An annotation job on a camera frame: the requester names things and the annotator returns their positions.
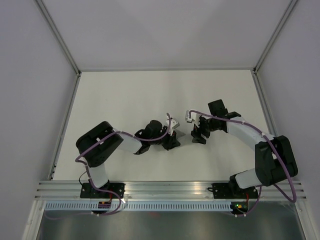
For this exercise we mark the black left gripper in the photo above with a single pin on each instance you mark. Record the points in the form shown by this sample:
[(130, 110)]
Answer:
[(172, 142)]

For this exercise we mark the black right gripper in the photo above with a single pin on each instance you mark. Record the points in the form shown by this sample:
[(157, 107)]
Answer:
[(196, 134)]

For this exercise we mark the grey cloth napkin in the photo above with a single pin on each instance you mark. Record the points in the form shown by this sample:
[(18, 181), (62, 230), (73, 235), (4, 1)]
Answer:
[(179, 134)]

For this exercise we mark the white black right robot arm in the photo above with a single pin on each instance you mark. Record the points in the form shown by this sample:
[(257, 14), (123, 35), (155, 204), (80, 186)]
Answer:
[(274, 160)]

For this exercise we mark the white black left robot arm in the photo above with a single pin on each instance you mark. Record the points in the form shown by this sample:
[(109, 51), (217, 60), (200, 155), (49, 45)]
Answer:
[(98, 144)]

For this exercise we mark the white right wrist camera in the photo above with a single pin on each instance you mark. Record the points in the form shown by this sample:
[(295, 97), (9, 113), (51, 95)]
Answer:
[(193, 117)]

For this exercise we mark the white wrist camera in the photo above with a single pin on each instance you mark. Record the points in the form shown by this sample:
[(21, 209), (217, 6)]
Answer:
[(193, 117), (172, 124)]

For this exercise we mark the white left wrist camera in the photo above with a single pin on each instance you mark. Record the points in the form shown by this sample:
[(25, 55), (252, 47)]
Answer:
[(172, 124)]

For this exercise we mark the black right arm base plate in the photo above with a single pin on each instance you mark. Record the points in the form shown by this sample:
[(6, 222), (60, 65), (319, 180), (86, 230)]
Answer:
[(226, 191)]

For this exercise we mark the white slotted cable duct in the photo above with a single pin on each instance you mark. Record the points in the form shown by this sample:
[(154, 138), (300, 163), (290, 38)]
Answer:
[(152, 206)]

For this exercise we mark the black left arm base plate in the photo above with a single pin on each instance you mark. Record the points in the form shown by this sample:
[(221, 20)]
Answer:
[(109, 190)]

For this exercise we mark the aluminium frame rail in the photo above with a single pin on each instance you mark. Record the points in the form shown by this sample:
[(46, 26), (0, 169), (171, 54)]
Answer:
[(137, 191)]

